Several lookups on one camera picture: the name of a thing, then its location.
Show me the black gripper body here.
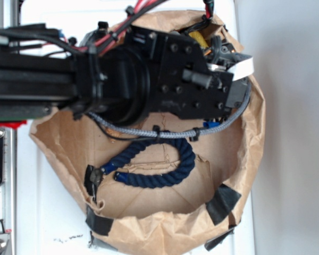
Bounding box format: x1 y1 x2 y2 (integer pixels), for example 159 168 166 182
123 26 251 120

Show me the yellow cloth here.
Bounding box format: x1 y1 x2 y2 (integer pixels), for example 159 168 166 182
188 31 208 49

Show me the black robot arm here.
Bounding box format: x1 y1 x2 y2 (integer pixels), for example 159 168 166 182
0 24 250 126

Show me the brown paper bag tray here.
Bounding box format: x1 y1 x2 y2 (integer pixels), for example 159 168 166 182
29 10 266 255

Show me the white ribbon cable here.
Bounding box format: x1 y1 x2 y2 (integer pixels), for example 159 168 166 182
227 58 255 82

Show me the grey braided cable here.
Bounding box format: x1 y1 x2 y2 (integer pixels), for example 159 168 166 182
88 82 252 139

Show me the dark blue rope loop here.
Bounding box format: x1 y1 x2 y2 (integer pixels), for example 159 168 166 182
100 138 196 190

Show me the red and black wire bundle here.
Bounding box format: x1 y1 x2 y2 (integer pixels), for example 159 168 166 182
39 0 168 58

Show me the aluminium rail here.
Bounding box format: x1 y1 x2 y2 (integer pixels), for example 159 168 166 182
0 127 16 254

